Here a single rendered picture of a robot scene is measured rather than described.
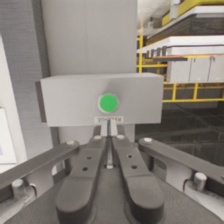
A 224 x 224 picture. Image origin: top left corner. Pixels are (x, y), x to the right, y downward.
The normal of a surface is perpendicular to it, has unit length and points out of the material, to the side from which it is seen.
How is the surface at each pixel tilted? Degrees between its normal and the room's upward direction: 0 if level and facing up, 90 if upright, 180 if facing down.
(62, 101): 90
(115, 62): 90
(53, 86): 90
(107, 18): 90
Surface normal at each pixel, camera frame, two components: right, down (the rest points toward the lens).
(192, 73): 0.03, 0.30
